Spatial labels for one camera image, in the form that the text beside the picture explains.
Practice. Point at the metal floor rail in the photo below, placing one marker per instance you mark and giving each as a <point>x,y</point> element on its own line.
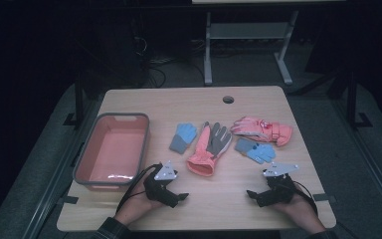
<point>371,166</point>
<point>56,176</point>

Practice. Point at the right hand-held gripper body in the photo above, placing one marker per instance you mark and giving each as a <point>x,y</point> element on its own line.
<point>278,189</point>

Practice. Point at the grey tape strip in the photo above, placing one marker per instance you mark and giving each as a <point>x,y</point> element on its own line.
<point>325,198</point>
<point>68,199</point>

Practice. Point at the pink ski glove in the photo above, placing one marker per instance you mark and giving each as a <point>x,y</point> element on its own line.
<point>202,161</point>
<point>262,131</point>

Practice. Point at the pink plastic basin grey rim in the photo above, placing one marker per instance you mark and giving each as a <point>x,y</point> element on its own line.
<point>112,149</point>

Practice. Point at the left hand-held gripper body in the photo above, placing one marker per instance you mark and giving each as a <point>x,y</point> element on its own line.
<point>159,189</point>

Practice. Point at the person's left hand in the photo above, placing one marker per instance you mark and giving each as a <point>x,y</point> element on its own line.
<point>136,205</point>

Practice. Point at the white metal stand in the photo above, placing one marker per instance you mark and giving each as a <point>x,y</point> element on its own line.
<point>248,31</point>

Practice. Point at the black metal stand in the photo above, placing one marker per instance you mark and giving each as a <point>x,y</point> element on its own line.
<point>78,99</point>
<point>353,99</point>

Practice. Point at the blue knit glove grey cuff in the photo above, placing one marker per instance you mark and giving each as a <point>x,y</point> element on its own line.
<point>262,153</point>
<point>185,132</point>

